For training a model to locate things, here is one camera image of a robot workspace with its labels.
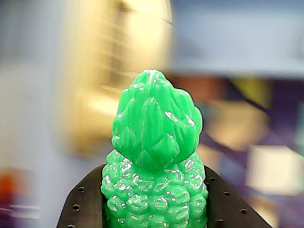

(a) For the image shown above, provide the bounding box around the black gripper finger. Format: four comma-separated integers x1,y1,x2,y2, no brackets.
56,163,106,228
204,165,273,228

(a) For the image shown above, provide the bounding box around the green toy pineapple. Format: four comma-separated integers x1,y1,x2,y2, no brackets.
101,68,209,228

